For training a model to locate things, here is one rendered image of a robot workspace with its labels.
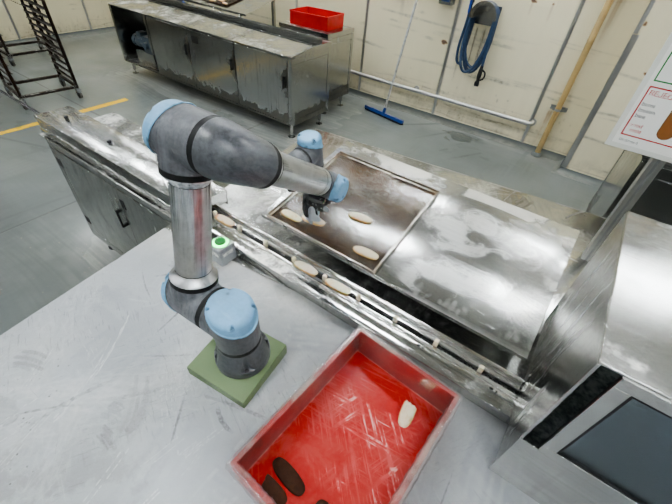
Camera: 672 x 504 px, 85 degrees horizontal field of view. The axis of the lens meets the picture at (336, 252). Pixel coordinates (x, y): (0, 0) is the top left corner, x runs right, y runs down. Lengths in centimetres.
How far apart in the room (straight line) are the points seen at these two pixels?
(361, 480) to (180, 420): 47
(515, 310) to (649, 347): 56
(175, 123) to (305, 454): 78
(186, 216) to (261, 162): 22
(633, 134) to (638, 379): 99
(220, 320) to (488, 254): 93
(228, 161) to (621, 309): 74
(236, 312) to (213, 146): 39
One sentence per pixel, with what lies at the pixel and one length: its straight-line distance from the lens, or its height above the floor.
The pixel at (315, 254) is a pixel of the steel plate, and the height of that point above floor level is 82.
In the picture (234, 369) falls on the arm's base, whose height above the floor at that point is 90.
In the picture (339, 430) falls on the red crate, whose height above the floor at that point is 82.
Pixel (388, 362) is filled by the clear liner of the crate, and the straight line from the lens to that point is 107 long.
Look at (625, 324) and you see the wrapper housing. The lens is 80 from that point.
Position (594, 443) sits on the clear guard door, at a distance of 86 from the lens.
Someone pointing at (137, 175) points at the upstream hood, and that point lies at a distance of 178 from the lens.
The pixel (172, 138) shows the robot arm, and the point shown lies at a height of 146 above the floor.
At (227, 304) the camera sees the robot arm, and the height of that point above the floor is 109.
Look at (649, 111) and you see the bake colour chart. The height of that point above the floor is 140.
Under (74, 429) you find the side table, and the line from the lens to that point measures 117.
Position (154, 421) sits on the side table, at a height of 82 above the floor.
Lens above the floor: 178
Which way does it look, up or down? 42 degrees down
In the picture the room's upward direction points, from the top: 5 degrees clockwise
